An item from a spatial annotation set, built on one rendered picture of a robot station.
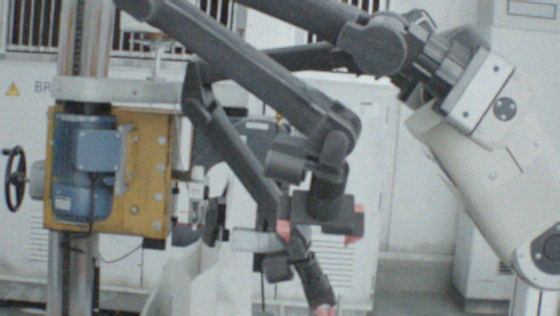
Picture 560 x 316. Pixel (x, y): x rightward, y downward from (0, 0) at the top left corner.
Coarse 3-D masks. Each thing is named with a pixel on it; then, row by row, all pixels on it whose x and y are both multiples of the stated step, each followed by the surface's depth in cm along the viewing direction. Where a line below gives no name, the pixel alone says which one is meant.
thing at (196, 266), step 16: (176, 256) 202; (192, 256) 214; (208, 256) 211; (176, 272) 191; (192, 272) 215; (208, 272) 188; (176, 288) 190; (192, 288) 176; (208, 288) 189; (176, 304) 190; (192, 304) 178; (208, 304) 190
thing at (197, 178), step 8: (192, 168) 221; (200, 168) 220; (192, 176) 221; (200, 176) 221; (208, 176) 224; (192, 184) 220; (200, 184) 220; (208, 184) 224; (192, 192) 220; (200, 192) 220; (192, 200) 221; (200, 200) 221; (208, 200) 225
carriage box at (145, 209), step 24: (48, 120) 224; (120, 120) 225; (144, 120) 225; (168, 120) 225; (48, 144) 224; (144, 144) 225; (168, 144) 225; (48, 168) 225; (144, 168) 226; (168, 168) 225; (48, 192) 226; (144, 192) 226; (168, 192) 226; (48, 216) 226; (120, 216) 227; (144, 216) 227; (168, 216) 228
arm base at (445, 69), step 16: (432, 32) 130; (432, 48) 128; (448, 48) 129; (464, 48) 129; (480, 48) 127; (416, 64) 129; (432, 64) 128; (448, 64) 127; (464, 64) 127; (480, 64) 127; (432, 80) 129; (448, 80) 128; (464, 80) 127; (448, 96) 127; (448, 112) 128
